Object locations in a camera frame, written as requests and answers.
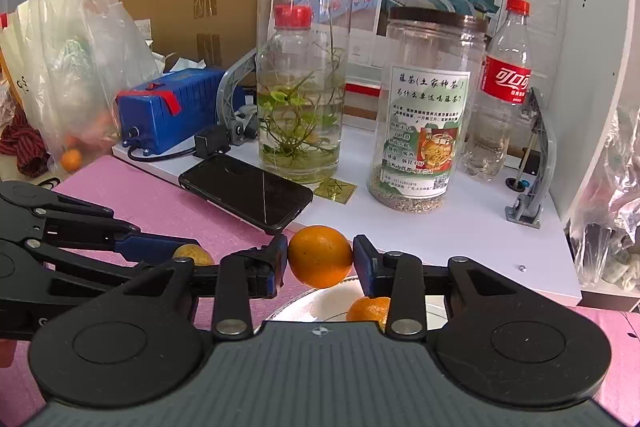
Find yellow-brown small fruit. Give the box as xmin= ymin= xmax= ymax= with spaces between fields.
xmin=172 ymin=244 xmax=215 ymax=267

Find clear plastic bag fruits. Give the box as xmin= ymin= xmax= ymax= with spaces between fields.
xmin=15 ymin=0 xmax=160 ymax=166

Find red knitted cloth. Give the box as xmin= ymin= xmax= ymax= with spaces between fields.
xmin=0 ymin=106 xmax=50 ymax=179

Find pink tablecloth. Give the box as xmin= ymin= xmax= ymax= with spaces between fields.
xmin=1 ymin=156 xmax=639 ymax=426

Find crumpled plastic bag shelf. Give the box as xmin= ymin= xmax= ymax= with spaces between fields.
xmin=568 ymin=105 xmax=639 ymax=291

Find white raised board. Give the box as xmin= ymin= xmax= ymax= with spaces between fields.
xmin=114 ymin=127 xmax=582 ymax=306

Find large orange tangerine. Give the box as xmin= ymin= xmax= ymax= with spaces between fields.
xmin=346 ymin=297 xmax=390 ymax=331

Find blue electronic box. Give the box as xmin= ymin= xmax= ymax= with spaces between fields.
xmin=116 ymin=67 xmax=224 ymax=164

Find white paper shopping bag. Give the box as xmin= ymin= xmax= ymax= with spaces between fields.
xmin=1 ymin=12 xmax=38 ymax=124

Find white round plate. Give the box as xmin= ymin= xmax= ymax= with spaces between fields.
xmin=264 ymin=275 xmax=449 ymax=331

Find black smartphone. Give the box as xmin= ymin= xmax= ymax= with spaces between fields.
xmin=178 ymin=154 xmax=314 ymax=235

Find black power adapter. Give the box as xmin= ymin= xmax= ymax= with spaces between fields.
xmin=194 ymin=124 xmax=230 ymax=159

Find plastic jar with label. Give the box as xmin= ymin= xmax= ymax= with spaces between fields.
xmin=367 ymin=6 xmax=487 ymax=213

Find gold sticker label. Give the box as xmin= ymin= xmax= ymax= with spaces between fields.
xmin=314 ymin=178 xmax=357 ymax=205

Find cola bottle red label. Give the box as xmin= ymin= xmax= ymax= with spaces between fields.
xmin=462 ymin=0 xmax=533 ymax=181

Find red cap clear bottle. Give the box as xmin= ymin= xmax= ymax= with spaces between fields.
xmin=272 ymin=4 xmax=312 ymax=72

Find white shelf unit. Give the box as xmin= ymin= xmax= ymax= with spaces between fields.
xmin=548 ymin=0 xmax=636 ymax=225

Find glass vase with plant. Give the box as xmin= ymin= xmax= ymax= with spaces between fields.
xmin=256 ymin=0 xmax=352 ymax=184

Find grey bracket right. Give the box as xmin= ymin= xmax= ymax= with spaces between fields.
xmin=504 ymin=88 xmax=558 ymax=229

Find grey bracket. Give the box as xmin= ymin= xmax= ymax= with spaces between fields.
xmin=216 ymin=49 xmax=259 ymax=146
xmin=504 ymin=88 xmax=558 ymax=229

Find grey bracket left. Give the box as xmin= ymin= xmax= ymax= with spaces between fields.
xmin=216 ymin=49 xmax=259 ymax=146

